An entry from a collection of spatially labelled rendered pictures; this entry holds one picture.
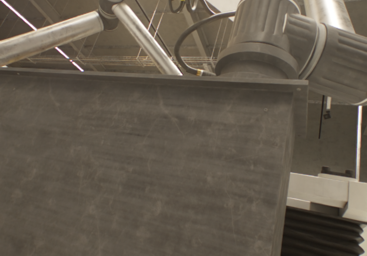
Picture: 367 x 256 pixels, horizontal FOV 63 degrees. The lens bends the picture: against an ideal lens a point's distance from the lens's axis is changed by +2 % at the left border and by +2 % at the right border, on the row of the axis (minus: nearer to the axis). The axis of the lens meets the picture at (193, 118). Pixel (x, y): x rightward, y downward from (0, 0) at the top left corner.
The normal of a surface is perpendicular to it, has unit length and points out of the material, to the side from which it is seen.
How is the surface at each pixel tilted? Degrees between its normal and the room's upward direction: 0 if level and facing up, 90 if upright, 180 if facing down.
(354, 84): 149
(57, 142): 90
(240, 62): 90
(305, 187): 90
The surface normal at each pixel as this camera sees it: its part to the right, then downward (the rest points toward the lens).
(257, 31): -0.26, -0.43
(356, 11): -0.27, 0.86
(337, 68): -0.05, 0.43
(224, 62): -0.60, 0.63
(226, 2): 0.55, -0.18
